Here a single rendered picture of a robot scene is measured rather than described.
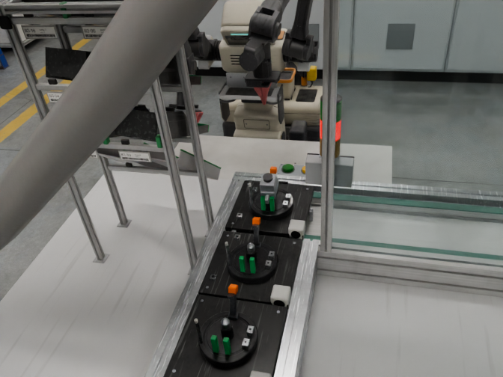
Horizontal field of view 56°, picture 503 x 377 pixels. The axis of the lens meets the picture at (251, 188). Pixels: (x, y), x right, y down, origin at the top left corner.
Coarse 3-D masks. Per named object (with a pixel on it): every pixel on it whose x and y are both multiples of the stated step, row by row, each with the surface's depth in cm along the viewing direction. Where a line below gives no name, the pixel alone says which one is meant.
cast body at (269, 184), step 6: (264, 174) 140; (270, 174) 140; (264, 180) 139; (270, 180) 139; (276, 180) 142; (264, 186) 139; (270, 186) 139; (276, 186) 143; (264, 192) 141; (270, 192) 141; (276, 192) 143
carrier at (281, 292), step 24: (240, 240) 137; (264, 240) 136; (288, 240) 135; (216, 264) 130; (240, 264) 123; (264, 264) 126; (288, 264) 128; (216, 288) 123; (240, 288) 123; (264, 288) 122; (288, 288) 119
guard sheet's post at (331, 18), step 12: (324, 0) 91; (336, 0) 90; (324, 12) 92; (336, 12) 92; (324, 24) 94; (336, 24) 93; (324, 36) 95; (336, 36) 94; (324, 48) 97; (336, 48) 96; (324, 60) 98; (336, 60) 98; (324, 72) 100; (336, 72) 99; (324, 84) 101; (336, 84) 101; (324, 96) 103; (336, 96) 104; (324, 108) 105; (324, 120) 107; (324, 132) 109; (324, 144) 111; (324, 156) 113; (324, 168) 115; (324, 180) 117; (324, 192) 119; (324, 204) 122; (324, 216) 124; (324, 228) 127; (324, 240) 130
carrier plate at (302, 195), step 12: (240, 192) 155; (252, 192) 155; (300, 192) 153; (312, 192) 152; (240, 204) 150; (300, 204) 148; (252, 216) 145; (288, 216) 144; (300, 216) 143; (228, 228) 142; (240, 228) 141; (252, 228) 141; (264, 228) 140; (276, 228) 140
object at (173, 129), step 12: (144, 108) 134; (132, 120) 122; (144, 120) 120; (156, 120) 119; (168, 120) 124; (180, 120) 129; (120, 132) 124; (132, 132) 122; (144, 132) 121; (156, 132) 119; (180, 132) 130; (204, 132) 143
